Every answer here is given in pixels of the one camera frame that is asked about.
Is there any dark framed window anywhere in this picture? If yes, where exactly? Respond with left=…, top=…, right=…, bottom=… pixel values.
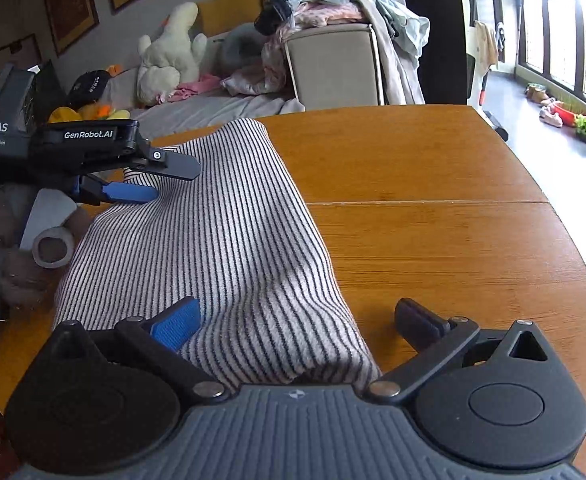
left=510, top=0, right=586, bottom=122

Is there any pile of clothes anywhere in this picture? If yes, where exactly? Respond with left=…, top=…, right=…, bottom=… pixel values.
left=280, top=0, right=431, bottom=61

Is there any red bowl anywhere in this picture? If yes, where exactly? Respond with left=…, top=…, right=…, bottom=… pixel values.
left=553, top=102, right=580, bottom=127

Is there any beige draped garment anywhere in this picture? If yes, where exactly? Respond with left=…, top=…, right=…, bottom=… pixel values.
left=358, top=0, right=426, bottom=106

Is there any white plush duck toy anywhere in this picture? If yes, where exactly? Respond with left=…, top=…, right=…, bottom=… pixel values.
left=137, top=1, right=209, bottom=107

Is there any black garment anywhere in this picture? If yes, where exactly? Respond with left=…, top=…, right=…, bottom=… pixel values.
left=254, top=0, right=294, bottom=36

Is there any yellow plush toy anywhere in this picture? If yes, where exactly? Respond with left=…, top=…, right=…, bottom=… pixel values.
left=48, top=102, right=132, bottom=124

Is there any striped white knit garment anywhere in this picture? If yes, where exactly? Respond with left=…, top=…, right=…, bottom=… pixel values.
left=53, top=117, right=384, bottom=393

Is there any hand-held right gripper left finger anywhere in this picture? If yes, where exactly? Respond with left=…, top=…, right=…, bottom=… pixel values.
left=50, top=296, right=228, bottom=405

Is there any grey bed sheet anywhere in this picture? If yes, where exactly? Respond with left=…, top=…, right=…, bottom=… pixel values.
left=108, top=67, right=306, bottom=143

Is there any black cap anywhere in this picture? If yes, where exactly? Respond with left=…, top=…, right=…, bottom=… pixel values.
left=68, top=70, right=112, bottom=109

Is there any small pink cloth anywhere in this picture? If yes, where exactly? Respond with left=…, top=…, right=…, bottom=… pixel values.
left=160, top=74, right=222, bottom=104

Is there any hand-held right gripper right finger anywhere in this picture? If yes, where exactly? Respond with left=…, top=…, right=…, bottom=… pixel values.
left=365, top=297, right=549, bottom=405

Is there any person's brown fuzzy clothing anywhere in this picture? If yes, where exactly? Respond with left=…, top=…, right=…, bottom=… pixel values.
left=0, top=182, right=92, bottom=313

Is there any large framed wall picture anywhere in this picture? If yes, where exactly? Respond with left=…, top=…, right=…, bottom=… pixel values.
left=39, top=0, right=100, bottom=57

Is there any beige upholstered chair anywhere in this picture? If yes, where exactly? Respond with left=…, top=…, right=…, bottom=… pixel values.
left=283, top=22, right=386, bottom=111

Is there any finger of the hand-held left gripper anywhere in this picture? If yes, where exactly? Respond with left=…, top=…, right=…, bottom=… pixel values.
left=77, top=175, right=160, bottom=206
left=123, top=136, right=203, bottom=182

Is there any yellow sofa cushion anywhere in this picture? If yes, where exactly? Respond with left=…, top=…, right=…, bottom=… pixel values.
left=195, top=0, right=265, bottom=38

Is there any black equipment foot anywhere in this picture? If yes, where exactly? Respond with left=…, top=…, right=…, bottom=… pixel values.
left=480, top=110, right=509, bottom=142

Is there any pink garment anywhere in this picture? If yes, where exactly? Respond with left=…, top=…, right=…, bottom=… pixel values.
left=262, top=2, right=369, bottom=92

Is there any grey plush toy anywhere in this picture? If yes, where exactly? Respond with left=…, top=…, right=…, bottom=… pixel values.
left=217, top=25, right=270, bottom=70

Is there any dark curtain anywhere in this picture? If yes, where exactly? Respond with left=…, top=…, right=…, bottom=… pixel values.
left=398, top=0, right=469, bottom=106

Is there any pale pink crumpled cloth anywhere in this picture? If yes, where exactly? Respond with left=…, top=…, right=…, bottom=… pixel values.
left=221, top=62, right=288, bottom=97

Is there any white hanging towel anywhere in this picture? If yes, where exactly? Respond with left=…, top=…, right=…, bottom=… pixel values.
left=474, top=21, right=499, bottom=69

